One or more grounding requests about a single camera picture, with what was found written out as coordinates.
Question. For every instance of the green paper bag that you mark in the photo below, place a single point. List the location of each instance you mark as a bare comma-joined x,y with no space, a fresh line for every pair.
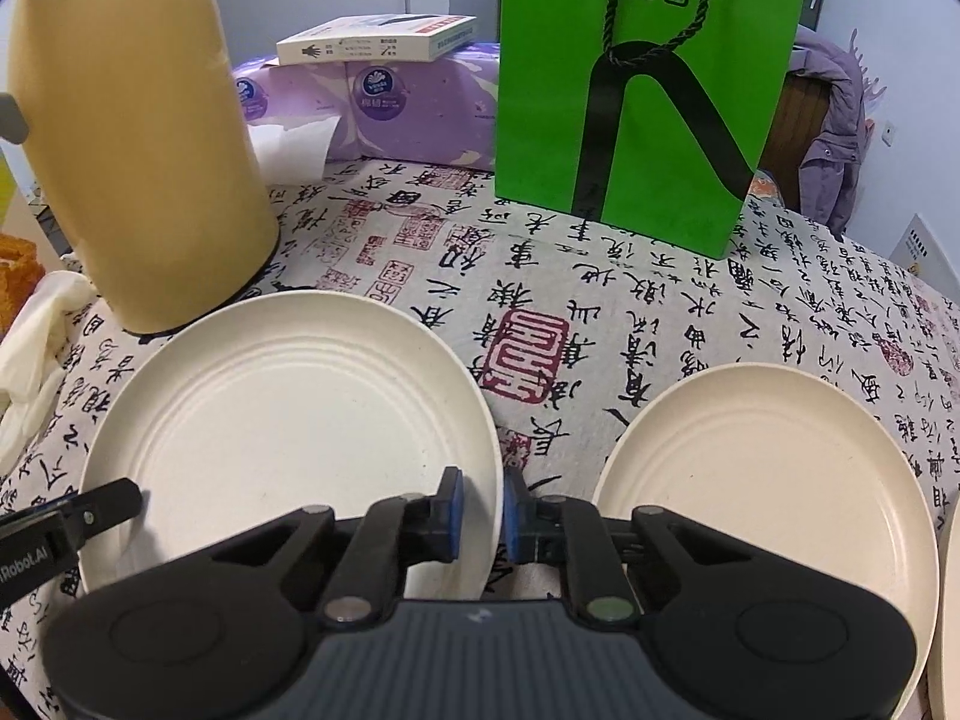
540,90

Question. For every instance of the purple leaf wall decal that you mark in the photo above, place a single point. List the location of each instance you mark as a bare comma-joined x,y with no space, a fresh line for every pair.
870,75

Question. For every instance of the purple tissue pack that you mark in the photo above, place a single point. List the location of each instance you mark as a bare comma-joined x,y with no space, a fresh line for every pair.
420,105

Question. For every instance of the white flat cardboard box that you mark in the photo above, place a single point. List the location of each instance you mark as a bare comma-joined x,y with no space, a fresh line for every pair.
375,41

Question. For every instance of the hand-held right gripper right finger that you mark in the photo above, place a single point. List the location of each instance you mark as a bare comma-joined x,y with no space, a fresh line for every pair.
514,514

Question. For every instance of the brown wooden chair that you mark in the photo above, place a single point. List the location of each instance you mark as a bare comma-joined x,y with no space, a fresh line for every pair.
795,120

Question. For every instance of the colourful chair cushion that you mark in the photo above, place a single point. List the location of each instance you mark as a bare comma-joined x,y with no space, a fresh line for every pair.
763,186

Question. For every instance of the purple padded jacket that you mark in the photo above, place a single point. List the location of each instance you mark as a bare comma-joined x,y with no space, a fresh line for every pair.
832,150

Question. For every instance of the white wall socket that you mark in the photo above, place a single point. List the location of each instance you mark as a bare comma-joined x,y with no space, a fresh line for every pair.
887,133

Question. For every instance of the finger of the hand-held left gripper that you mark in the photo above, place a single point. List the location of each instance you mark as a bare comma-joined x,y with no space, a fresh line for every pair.
105,506

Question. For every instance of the white gloves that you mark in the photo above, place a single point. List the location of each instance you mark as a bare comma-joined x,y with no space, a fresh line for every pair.
37,345

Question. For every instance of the white tissue paper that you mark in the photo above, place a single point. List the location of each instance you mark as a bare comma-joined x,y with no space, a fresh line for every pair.
289,150

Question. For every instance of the cream round plate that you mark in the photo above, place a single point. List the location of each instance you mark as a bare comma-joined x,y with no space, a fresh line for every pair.
285,405
750,450
951,615

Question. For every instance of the yellow thermos jug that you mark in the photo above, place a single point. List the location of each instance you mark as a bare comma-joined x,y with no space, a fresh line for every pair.
135,127

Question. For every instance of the white sign board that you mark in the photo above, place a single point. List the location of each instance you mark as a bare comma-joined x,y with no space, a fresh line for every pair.
930,255

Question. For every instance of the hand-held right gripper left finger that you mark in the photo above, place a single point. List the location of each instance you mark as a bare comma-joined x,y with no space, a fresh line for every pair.
452,514

